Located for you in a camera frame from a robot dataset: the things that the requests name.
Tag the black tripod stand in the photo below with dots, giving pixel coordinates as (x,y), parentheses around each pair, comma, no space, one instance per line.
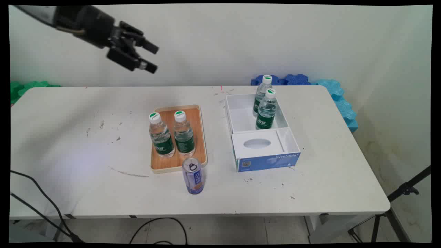
(406,189)

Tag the dark blue foam mat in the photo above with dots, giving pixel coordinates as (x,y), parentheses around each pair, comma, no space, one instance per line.
(296,80)

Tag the blue drink can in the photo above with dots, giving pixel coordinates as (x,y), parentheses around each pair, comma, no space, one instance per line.
(194,179)

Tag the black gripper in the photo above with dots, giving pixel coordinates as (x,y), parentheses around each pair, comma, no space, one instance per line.
(89,24)

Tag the water bottle green label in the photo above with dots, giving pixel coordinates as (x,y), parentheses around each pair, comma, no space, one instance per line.
(261,89)
(185,139)
(162,143)
(266,117)

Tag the white table leg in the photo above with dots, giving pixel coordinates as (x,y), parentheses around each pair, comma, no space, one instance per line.
(330,227)

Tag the green foam mat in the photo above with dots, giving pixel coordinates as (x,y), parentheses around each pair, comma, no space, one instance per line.
(27,88)

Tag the white blue cardboard box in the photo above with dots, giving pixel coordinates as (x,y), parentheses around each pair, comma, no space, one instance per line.
(265,161)

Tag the wooden tray white rim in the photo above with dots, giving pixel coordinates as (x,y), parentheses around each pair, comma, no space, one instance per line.
(194,120)

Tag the light blue foam mat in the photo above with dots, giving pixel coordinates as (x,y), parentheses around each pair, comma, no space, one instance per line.
(341,103)

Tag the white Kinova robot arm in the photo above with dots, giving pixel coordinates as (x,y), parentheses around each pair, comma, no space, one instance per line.
(38,13)

